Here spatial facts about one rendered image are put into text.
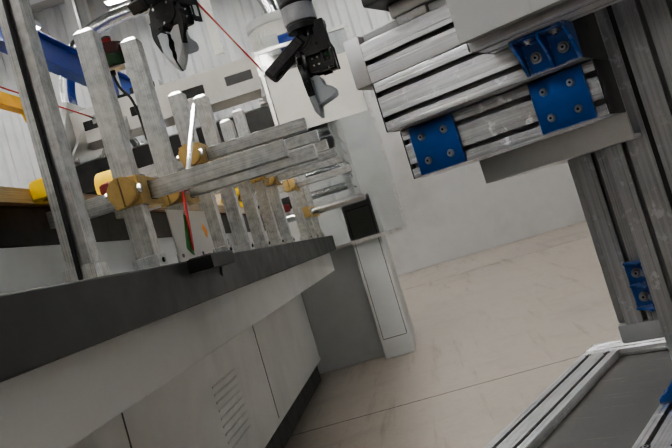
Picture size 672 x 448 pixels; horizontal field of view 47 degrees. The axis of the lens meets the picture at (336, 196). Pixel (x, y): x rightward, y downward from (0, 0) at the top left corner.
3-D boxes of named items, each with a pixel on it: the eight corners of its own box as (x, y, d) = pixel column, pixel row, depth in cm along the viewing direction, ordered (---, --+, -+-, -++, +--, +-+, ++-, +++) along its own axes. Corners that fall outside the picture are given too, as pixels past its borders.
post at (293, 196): (314, 251, 331) (283, 144, 333) (313, 251, 327) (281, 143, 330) (306, 253, 331) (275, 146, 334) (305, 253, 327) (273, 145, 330)
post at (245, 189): (276, 271, 231) (232, 118, 234) (274, 272, 227) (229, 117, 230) (265, 274, 231) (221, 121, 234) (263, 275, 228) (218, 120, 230)
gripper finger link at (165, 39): (198, 71, 164) (186, 30, 164) (179, 70, 159) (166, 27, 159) (188, 76, 166) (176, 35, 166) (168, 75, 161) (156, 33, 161)
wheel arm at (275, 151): (291, 162, 134) (284, 138, 135) (288, 160, 131) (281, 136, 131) (59, 233, 138) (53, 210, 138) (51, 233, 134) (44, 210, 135)
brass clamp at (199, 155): (218, 165, 190) (213, 145, 190) (204, 160, 177) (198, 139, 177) (195, 172, 190) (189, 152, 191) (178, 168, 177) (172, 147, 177)
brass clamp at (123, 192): (168, 203, 140) (160, 176, 140) (142, 201, 126) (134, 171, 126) (136, 213, 140) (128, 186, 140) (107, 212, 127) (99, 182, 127)
